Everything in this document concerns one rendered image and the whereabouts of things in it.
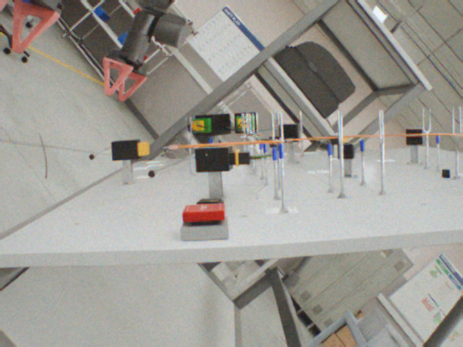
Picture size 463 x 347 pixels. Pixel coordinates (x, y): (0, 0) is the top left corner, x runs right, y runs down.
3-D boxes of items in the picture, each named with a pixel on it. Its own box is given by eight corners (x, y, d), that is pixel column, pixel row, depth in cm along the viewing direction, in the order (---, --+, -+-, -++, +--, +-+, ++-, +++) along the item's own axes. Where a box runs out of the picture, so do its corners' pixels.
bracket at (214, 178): (212, 197, 90) (210, 169, 90) (225, 197, 90) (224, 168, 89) (206, 201, 86) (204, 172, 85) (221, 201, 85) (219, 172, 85)
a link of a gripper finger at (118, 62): (127, 102, 112) (143, 64, 112) (118, 98, 105) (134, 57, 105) (102, 93, 113) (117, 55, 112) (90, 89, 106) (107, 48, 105)
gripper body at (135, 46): (146, 73, 117) (157, 44, 117) (134, 64, 107) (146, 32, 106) (122, 65, 117) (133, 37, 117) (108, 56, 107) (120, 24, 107)
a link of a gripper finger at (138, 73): (137, 107, 119) (150, 70, 119) (127, 102, 112) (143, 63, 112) (111, 98, 120) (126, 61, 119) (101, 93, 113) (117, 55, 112)
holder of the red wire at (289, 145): (303, 159, 148) (301, 122, 147) (298, 164, 135) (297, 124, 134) (286, 160, 149) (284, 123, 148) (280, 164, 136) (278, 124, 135)
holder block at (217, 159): (201, 169, 90) (200, 146, 89) (232, 168, 89) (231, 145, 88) (195, 173, 86) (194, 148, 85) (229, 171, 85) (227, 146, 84)
